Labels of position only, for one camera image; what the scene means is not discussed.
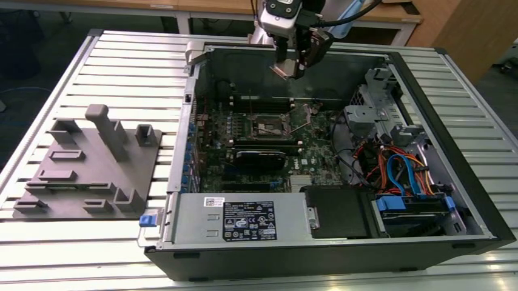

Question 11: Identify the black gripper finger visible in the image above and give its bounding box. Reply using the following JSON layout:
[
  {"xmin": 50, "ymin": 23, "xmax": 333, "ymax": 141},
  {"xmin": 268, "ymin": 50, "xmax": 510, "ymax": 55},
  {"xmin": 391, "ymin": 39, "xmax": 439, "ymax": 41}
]
[
  {"xmin": 291, "ymin": 49, "xmax": 311, "ymax": 81},
  {"xmin": 275, "ymin": 35, "xmax": 288, "ymax": 67}
]

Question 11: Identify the silver CPU plate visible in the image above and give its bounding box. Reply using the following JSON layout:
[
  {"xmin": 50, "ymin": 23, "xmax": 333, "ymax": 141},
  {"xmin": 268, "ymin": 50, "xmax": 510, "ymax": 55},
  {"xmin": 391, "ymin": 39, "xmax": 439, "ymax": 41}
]
[{"xmin": 269, "ymin": 59, "xmax": 299, "ymax": 81}]

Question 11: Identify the metal socket cover frame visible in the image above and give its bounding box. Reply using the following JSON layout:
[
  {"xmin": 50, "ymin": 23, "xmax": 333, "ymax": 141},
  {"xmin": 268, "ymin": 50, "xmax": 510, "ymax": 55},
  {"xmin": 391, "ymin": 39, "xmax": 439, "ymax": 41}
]
[{"xmin": 284, "ymin": 102, "xmax": 316, "ymax": 136}]

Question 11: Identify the CPU socket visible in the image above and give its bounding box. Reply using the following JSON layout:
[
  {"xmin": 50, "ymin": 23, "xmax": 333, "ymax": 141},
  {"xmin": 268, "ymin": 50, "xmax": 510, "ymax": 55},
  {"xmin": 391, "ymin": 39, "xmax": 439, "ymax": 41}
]
[{"xmin": 248, "ymin": 112, "xmax": 299, "ymax": 142}]

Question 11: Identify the black expansion slot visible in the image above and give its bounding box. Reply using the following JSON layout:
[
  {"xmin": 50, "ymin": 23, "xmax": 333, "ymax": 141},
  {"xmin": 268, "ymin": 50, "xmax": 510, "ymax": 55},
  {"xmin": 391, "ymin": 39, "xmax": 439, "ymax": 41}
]
[{"xmin": 221, "ymin": 181, "xmax": 272, "ymax": 192}]

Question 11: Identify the grey plastic case latch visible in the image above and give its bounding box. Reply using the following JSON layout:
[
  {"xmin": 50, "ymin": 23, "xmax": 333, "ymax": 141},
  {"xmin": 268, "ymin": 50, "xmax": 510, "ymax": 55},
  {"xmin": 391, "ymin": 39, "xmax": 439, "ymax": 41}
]
[{"xmin": 184, "ymin": 41, "xmax": 211, "ymax": 66}]

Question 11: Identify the silver metal drive cage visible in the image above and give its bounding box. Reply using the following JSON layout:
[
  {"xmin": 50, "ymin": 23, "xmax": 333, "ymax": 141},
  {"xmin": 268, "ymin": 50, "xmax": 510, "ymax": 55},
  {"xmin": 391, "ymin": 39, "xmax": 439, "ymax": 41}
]
[{"xmin": 343, "ymin": 68, "xmax": 432, "ymax": 152}]

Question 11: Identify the wooden desk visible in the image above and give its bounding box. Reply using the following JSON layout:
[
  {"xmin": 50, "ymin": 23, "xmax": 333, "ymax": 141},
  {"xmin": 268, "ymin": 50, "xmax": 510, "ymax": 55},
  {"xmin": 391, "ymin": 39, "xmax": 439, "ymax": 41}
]
[{"xmin": 0, "ymin": 0, "xmax": 424, "ymax": 46}]

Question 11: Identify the green motherboard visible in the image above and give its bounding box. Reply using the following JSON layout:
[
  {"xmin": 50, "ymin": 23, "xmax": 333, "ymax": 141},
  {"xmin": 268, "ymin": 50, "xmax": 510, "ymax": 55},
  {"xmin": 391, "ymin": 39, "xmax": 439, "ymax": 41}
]
[{"xmin": 192, "ymin": 101, "xmax": 355, "ymax": 194}]

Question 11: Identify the black graphics card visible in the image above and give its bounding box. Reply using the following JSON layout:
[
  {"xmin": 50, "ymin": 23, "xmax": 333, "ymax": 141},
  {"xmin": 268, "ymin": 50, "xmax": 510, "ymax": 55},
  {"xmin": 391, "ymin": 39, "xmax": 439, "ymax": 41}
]
[{"xmin": 233, "ymin": 149, "xmax": 287, "ymax": 171}]

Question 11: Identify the silver chipset heatsink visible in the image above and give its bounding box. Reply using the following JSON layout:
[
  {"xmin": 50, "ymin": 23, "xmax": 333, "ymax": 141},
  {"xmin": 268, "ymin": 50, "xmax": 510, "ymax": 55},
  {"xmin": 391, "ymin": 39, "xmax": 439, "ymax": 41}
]
[{"xmin": 289, "ymin": 174, "xmax": 315, "ymax": 186}]

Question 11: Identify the wooden cabinet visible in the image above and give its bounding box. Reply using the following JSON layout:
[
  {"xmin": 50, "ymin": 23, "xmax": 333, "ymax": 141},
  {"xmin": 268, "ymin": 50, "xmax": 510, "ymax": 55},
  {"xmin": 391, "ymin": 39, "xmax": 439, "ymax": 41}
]
[{"xmin": 405, "ymin": 0, "xmax": 518, "ymax": 84}]

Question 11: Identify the hard disk in blue carrier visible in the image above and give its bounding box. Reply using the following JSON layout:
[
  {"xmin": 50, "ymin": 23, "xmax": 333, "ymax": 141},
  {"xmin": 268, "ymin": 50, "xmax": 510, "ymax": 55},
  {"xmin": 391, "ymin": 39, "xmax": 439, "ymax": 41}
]
[{"xmin": 373, "ymin": 193, "xmax": 456, "ymax": 239}]

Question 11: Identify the silver power supply unit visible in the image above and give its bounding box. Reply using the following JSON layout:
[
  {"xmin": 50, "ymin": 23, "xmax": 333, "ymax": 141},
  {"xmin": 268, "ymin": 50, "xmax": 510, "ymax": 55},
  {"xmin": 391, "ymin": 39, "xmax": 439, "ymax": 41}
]
[{"xmin": 158, "ymin": 192, "xmax": 315, "ymax": 243}]

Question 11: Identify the grey parts rack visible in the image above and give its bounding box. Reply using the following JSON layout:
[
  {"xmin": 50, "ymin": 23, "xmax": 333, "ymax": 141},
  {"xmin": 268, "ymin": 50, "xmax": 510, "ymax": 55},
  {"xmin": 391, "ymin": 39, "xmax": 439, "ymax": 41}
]
[{"xmin": 10, "ymin": 104, "xmax": 162, "ymax": 219}]

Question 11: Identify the black open PC case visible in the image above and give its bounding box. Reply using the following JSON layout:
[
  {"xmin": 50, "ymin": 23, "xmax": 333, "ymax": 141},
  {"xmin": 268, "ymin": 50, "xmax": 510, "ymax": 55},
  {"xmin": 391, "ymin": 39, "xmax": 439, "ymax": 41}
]
[{"xmin": 142, "ymin": 41, "xmax": 516, "ymax": 283}]

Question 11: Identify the black camera cable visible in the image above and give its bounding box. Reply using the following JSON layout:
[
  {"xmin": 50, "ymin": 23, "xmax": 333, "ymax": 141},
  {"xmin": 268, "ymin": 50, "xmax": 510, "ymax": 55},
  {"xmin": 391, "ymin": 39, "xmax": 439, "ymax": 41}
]
[{"xmin": 301, "ymin": 0, "xmax": 383, "ymax": 30}]

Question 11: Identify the black wire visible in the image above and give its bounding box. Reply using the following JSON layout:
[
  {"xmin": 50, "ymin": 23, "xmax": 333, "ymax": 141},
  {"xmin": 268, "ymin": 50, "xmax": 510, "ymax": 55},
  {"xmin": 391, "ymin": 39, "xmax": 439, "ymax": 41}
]
[{"xmin": 329, "ymin": 115, "xmax": 367, "ymax": 186}]

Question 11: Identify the blue data wire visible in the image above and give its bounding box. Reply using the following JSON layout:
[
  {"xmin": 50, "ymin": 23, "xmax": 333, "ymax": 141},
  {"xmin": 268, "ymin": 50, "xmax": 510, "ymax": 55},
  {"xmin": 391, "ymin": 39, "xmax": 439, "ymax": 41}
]
[{"xmin": 385, "ymin": 154, "xmax": 421, "ymax": 199}]

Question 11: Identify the orange yellow wire bundle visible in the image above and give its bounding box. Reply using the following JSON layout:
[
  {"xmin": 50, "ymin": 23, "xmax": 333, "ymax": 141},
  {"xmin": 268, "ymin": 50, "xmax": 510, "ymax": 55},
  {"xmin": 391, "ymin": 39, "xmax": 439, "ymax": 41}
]
[{"xmin": 404, "ymin": 151, "xmax": 436, "ymax": 195}]

